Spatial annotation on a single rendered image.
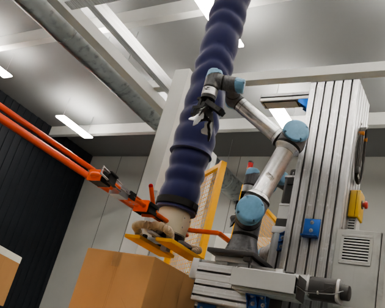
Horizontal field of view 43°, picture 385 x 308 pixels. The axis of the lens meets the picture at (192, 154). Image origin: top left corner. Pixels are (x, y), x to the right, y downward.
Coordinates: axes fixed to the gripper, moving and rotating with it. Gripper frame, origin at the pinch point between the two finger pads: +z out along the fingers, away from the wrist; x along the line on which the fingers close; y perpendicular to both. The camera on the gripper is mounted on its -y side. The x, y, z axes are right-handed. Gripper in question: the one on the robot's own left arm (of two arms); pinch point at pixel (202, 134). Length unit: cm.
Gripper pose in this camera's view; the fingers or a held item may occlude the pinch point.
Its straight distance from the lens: 226.5
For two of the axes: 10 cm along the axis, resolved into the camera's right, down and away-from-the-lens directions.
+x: -4.8, -4.5, -7.5
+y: -8.5, 0.0, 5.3
